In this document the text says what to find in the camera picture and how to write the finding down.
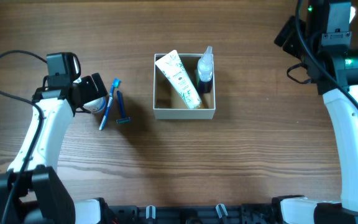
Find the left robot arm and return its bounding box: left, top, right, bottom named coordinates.
left=0, top=52, right=114, bottom=223

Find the white cardboard box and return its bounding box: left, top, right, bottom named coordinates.
left=153, top=65, right=216, bottom=119

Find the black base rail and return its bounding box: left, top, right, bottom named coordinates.
left=110, top=203, right=277, bottom=224

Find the white leaf-print tube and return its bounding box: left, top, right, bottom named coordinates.
left=155, top=50, right=203, bottom=110

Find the clear spray bottle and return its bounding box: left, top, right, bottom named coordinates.
left=196, top=46, right=214, bottom=94

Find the blue disposable razor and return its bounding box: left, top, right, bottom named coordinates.
left=116, top=91, right=131, bottom=124

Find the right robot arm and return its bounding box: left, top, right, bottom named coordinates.
left=272, top=1, right=358, bottom=223

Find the cotton swab tub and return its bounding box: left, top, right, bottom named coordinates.
left=83, top=96, right=106, bottom=114

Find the black right camera cable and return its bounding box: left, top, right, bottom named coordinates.
left=286, top=0, right=358, bottom=147

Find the blue white toothbrush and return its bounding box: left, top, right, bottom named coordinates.
left=99, top=78, right=121, bottom=131

